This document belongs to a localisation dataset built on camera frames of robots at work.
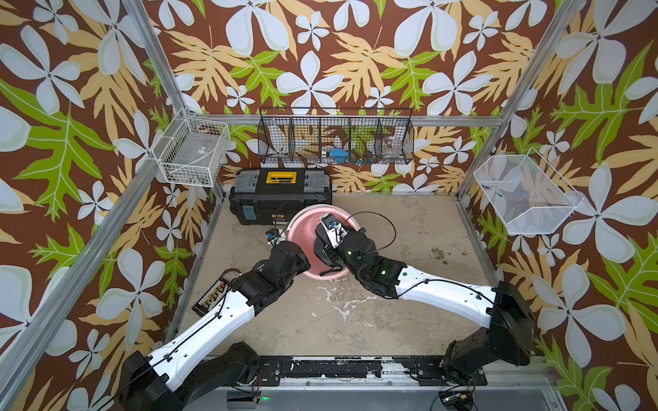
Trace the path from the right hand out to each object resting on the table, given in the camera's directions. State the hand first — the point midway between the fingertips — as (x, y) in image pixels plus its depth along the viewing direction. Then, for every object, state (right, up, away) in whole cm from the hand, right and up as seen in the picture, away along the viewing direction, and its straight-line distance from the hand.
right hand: (326, 225), depth 75 cm
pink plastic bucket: (-9, -2, +11) cm, 14 cm away
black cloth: (+3, -13, +1) cm, 13 cm away
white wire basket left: (-46, +25, +11) cm, 54 cm away
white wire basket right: (+66, +11, +7) cm, 67 cm away
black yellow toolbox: (-19, +11, +21) cm, 31 cm away
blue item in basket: (+5, +26, +19) cm, 33 cm away
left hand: (-6, -8, +2) cm, 10 cm away
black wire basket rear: (+2, +34, +21) cm, 40 cm away
